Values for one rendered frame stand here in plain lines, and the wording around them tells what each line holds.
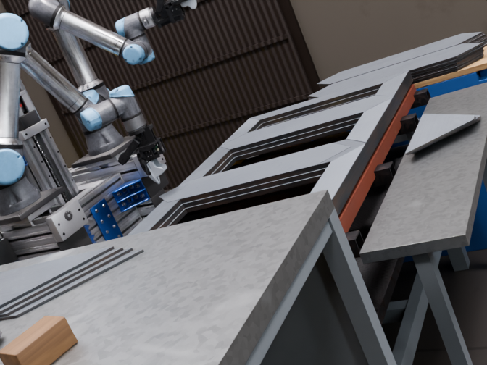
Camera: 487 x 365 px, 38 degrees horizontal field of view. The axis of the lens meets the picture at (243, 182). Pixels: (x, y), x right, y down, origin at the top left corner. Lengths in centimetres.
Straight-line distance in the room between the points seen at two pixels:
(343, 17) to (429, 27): 57
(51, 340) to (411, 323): 140
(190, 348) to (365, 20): 403
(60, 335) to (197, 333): 25
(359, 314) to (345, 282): 8
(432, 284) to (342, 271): 48
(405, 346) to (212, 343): 130
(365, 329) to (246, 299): 44
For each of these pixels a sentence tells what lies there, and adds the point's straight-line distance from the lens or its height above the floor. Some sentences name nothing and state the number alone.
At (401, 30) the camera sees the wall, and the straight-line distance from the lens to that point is 482.
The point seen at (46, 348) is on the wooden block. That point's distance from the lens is 117.
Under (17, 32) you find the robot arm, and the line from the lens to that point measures 235.
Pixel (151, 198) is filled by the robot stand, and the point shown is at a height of 81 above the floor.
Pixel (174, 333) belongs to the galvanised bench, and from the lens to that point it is 106.
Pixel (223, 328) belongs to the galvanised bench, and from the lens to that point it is 101.
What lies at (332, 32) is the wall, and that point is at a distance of 497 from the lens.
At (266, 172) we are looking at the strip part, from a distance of 228.
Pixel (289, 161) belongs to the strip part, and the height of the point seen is 86.
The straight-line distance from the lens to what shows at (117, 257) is 146.
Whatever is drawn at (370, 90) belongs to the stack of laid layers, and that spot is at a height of 85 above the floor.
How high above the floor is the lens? 149
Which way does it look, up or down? 16 degrees down
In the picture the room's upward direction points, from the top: 23 degrees counter-clockwise
